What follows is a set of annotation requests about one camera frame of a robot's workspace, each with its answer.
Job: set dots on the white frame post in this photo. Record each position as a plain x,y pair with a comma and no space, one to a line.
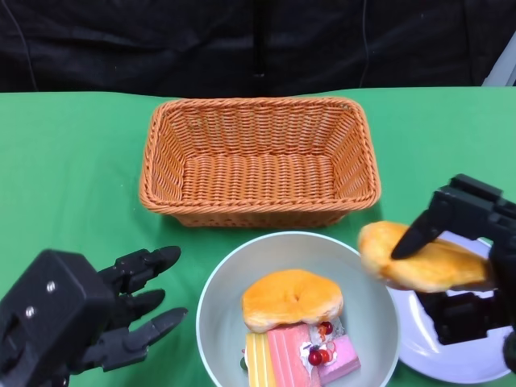
502,64

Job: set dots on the pink cake with cherries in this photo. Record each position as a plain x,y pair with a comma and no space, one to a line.
342,359

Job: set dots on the green tablecloth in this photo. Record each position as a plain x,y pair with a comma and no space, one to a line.
80,181

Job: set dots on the salmon pink striped cake slice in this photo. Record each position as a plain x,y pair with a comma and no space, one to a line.
288,359

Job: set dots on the pale green bowl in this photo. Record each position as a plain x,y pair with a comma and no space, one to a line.
282,254

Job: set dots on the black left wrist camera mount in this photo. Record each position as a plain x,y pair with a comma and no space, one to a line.
44,318

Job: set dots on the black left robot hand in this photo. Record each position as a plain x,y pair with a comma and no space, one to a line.
141,334

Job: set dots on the black backdrop curtain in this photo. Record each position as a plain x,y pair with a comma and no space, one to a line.
161,44

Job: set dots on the pale lavender plate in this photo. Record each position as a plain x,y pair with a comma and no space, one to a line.
419,342

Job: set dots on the orange wicker basket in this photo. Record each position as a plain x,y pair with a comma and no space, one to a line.
258,177

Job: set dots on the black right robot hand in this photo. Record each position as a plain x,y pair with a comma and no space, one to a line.
463,209

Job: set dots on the yellow striped cake slice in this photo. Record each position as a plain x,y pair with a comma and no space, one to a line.
260,363

